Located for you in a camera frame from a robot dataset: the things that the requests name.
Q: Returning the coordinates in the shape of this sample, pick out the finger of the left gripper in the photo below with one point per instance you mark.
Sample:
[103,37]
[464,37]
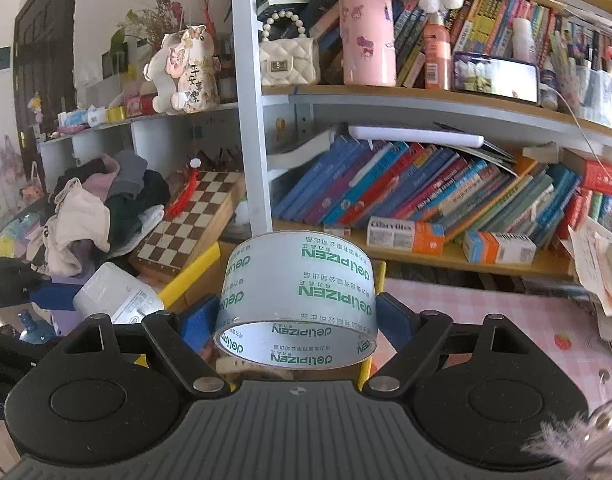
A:
[55,296]

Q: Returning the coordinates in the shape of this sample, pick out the cream quilted handbag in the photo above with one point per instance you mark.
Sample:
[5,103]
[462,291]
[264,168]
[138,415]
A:
[288,61]

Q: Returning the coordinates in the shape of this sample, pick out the wooden chessboard box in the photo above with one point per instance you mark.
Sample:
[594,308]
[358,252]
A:
[178,240]

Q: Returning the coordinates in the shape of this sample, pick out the white cat figurine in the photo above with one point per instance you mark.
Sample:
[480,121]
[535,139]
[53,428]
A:
[184,73]

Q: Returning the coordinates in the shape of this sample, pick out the pink cylindrical container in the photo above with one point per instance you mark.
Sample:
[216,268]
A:
[367,32]

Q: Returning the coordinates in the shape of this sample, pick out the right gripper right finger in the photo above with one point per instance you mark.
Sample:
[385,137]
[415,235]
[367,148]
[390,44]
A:
[417,339]

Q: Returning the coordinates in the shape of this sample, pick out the large white charger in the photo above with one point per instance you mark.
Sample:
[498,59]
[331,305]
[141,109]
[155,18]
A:
[112,291]

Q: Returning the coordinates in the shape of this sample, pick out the yellow cardboard box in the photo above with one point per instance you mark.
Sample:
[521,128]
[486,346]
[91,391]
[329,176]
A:
[205,276]

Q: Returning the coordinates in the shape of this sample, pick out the cream wrist watch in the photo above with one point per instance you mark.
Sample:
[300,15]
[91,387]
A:
[235,370]

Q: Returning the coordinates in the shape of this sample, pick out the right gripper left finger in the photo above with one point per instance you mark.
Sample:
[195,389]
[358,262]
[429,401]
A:
[174,344]

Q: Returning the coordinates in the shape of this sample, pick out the orange white toothpaste box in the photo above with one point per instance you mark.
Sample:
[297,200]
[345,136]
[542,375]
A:
[406,236]

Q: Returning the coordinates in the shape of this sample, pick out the orange bottle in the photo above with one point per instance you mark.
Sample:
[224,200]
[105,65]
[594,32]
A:
[437,67]

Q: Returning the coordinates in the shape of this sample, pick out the stack of papers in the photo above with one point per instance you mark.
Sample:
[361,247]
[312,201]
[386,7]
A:
[590,245]

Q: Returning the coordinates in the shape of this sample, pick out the pink checkered tablecloth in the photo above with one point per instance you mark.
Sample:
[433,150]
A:
[561,328]

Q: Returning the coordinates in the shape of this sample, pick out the row of books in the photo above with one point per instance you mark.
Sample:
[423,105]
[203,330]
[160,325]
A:
[544,193]

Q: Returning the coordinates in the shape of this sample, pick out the smartphone on shelf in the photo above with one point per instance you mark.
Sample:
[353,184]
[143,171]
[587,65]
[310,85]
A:
[492,76]

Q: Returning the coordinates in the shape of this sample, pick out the white shelf unit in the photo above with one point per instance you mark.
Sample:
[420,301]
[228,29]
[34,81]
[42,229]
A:
[308,109]

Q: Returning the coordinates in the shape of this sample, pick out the red tassel ornament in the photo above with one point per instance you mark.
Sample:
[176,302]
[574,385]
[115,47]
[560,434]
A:
[176,206]

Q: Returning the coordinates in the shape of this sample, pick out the clear packing tape roll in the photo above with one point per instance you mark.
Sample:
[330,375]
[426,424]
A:
[298,300]

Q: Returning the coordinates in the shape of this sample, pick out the pile of clothes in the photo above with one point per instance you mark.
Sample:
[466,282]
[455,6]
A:
[98,212]

